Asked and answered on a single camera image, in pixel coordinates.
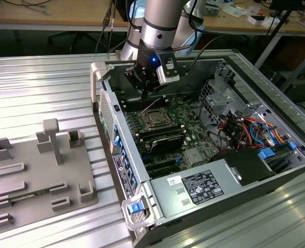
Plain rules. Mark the black expansion slot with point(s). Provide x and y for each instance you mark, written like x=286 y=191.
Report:
x=162 y=169

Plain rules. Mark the blue disk connector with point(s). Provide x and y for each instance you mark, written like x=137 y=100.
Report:
x=267 y=153

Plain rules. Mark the grey power supply unit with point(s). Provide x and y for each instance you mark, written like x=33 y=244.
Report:
x=168 y=196

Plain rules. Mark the silver chipset heat sink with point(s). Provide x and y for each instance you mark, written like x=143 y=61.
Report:
x=194 y=156

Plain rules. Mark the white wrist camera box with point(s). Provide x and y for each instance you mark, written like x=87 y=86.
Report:
x=165 y=76

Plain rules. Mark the blue slot retainer row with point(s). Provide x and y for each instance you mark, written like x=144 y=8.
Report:
x=117 y=141

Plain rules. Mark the cluttered wooden desk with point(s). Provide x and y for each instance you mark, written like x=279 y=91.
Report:
x=289 y=23

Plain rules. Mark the black box on desk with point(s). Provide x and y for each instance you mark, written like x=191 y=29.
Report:
x=121 y=10

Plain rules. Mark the green motherboard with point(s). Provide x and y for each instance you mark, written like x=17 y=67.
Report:
x=196 y=139

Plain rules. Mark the black RAM slot bank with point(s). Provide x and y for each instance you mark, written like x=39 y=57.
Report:
x=131 y=103
x=157 y=132

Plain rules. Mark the green RAM stick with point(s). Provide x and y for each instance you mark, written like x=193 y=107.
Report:
x=28 y=195

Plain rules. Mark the small white box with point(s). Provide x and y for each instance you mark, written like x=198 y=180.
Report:
x=258 y=22

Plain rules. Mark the grey parts rack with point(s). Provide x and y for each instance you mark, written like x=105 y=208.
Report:
x=38 y=170

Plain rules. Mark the silver CPU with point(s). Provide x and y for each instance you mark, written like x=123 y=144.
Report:
x=156 y=117

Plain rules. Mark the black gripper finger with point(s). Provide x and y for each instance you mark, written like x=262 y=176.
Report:
x=134 y=76
x=153 y=85

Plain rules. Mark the black chair base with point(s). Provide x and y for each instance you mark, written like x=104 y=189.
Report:
x=72 y=38

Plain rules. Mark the perforated metal disk bay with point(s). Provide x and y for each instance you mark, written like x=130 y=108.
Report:
x=219 y=93

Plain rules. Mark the open grey PC case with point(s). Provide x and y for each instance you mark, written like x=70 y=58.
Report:
x=130 y=134

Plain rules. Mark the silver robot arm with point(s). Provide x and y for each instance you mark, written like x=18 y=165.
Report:
x=159 y=25

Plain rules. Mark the black plastic air shroud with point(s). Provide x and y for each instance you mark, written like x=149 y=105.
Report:
x=245 y=165

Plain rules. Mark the thin metal locking lever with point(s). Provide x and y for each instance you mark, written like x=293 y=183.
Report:
x=150 y=125
x=152 y=104

